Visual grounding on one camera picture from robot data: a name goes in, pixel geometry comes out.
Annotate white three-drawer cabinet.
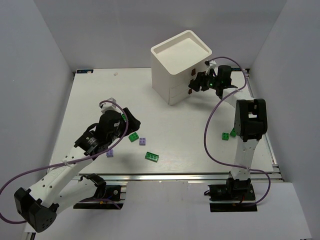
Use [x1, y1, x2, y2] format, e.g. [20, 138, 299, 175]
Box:
[150, 30, 212, 106]

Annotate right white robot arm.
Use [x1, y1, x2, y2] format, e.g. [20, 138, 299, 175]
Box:
[188, 61, 268, 181]

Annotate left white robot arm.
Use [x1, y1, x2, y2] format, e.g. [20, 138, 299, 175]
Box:
[14, 107, 141, 233]

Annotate green square lego brick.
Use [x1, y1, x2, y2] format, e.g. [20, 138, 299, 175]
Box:
[128, 132, 140, 143]

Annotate purple lego brick centre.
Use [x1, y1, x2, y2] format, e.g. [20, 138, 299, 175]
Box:
[139, 137, 146, 146]

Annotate purple lego brick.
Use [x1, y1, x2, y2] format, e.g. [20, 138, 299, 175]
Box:
[106, 149, 114, 158]
[139, 137, 146, 146]

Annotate blue label sticker right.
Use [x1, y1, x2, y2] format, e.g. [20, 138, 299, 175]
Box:
[231, 67, 242, 72]

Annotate blue label sticker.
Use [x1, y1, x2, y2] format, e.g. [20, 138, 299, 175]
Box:
[75, 69, 94, 74]
[231, 67, 242, 72]

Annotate purple lego brick left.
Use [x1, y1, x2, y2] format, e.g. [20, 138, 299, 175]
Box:
[106, 149, 114, 158]

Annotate long green lego brick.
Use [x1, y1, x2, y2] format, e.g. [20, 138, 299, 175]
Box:
[144, 151, 160, 163]

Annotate green lego brick right rear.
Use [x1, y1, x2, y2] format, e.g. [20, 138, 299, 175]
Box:
[229, 128, 237, 138]

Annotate green lego brick right front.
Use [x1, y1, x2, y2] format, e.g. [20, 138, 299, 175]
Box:
[221, 132, 230, 141]

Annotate blue label sticker left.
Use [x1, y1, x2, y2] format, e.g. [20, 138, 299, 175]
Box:
[75, 69, 94, 74]

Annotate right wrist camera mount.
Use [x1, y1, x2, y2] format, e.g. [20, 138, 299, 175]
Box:
[204, 60, 217, 75]

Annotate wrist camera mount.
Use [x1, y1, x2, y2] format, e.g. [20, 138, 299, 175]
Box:
[99, 97, 117, 114]
[204, 60, 217, 75]

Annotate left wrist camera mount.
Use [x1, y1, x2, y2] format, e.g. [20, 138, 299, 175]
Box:
[99, 97, 117, 114]

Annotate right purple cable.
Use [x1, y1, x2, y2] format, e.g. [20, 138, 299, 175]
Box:
[203, 56, 272, 207]

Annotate aluminium rail frame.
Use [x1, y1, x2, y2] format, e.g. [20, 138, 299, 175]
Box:
[23, 67, 285, 240]

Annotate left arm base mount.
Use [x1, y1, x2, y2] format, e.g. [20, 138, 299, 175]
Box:
[73, 174, 126, 210]

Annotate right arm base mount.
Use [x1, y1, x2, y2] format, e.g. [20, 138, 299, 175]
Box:
[203, 176, 258, 213]

